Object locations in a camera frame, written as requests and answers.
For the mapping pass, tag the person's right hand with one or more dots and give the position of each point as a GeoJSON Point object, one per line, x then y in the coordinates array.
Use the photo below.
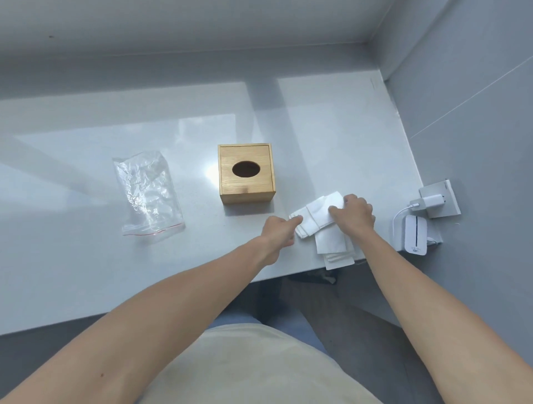
{"type": "Point", "coordinates": [354, 216]}

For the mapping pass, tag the person's left hand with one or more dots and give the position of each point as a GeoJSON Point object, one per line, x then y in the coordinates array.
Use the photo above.
{"type": "Point", "coordinates": [278, 235]}

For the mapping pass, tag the person's right thumb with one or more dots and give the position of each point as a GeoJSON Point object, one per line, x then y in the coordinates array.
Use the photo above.
{"type": "Point", "coordinates": [335, 208]}

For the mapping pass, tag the person's left fingers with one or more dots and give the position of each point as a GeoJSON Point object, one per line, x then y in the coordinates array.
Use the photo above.
{"type": "Point", "coordinates": [296, 221]}

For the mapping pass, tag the white tissue stack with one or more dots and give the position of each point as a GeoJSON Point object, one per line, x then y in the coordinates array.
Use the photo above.
{"type": "Point", "coordinates": [322, 227]}

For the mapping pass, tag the person's right forearm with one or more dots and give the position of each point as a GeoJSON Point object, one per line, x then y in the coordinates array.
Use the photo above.
{"type": "Point", "coordinates": [441, 324]}

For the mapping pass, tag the person's left forearm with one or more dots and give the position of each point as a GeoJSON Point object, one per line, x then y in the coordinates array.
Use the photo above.
{"type": "Point", "coordinates": [141, 328]}

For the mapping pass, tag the wooden tissue box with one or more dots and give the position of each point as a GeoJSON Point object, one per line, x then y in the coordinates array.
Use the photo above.
{"type": "Point", "coordinates": [246, 172]}

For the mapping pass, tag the white portable device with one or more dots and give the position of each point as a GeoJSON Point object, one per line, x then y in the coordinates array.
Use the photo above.
{"type": "Point", "coordinates": [415, 235]}

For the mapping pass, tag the white charger plug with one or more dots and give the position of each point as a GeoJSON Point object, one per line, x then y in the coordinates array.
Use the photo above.
{"type": "Point", "coordinates": [429, 201]}

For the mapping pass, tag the person's blue trousers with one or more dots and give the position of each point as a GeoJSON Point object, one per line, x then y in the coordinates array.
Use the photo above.
{"type": "Point", "coordinates": [287, 322]}

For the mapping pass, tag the clear plastic zip bag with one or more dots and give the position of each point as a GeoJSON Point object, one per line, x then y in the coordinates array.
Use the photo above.
{"type": "Point", "coordinates": [146, 193]}

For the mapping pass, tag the person's cream shirt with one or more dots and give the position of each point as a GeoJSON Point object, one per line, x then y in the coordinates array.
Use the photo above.
{"type": "Point", "coordinates": [254, 368]}

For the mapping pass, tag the white wall socket plate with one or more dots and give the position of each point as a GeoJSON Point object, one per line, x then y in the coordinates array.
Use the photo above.
{"type": "Point", "coordinates": [442, 199]}

